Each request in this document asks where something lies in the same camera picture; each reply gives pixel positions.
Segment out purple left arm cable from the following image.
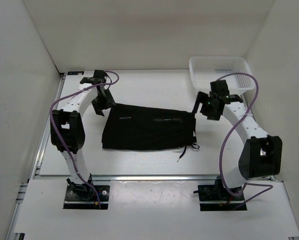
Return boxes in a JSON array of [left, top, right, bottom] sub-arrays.
[[50, 70, 120, 208]]

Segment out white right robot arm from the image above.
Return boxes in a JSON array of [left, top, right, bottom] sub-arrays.
[[192, 79, 283, 200]]

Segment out black shorts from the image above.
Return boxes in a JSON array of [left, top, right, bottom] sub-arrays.
[[101, 103, 200, 158]]

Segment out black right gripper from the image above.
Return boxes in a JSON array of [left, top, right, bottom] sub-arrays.
[[191, 91, 221, 121]]

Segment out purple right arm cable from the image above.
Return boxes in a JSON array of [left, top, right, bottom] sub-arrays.
[[218, 72, 274, 208]]

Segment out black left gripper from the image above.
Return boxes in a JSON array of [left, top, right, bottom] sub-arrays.
[[91, 89, 117, 117]]

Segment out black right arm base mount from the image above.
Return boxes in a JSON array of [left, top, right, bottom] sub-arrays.
[[193, 178, 247, 212]]

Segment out white plastic mesh basket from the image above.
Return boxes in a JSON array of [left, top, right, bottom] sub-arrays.
[[189, 56, 256, 95]]

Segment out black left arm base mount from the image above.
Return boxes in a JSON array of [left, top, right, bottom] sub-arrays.
[[63, 178, 110, 210]]

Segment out small blue label sticker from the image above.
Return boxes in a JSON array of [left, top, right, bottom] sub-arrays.
[[67, 71, 85, 76]]

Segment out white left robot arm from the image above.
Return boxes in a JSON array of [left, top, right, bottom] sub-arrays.
[[49, 70, 119, 200]]

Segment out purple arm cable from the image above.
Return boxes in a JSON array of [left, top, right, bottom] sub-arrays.
[[218, 72, 274, 208], [50, 70, 120, 208]]

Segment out aluminium front frame rail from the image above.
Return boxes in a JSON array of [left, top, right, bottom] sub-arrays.
[[92, 174, 218, 181]]

